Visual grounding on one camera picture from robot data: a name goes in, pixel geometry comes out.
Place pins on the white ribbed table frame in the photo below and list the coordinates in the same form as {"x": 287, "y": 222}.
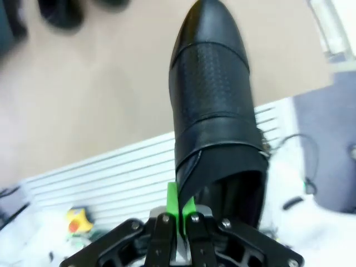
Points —
{"x": 111, "y": 172}

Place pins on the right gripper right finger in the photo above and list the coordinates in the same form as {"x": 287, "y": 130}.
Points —
{"x": 236, "y": 247}

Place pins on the yellow toy object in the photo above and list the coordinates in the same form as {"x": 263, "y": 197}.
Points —
{"x": 79, "y": 221}

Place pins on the white cover cloth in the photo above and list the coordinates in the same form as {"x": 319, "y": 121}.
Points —
{"x": 306, "y": 236}

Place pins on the black pointed leather shoe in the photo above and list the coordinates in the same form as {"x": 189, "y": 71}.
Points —
{"x": 211, "y": 97}

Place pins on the white folding table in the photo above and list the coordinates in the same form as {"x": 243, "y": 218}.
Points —
{"x": 331, "y": 27}

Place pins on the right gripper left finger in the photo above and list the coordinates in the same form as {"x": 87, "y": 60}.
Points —
{"x": 133, "y": 244}

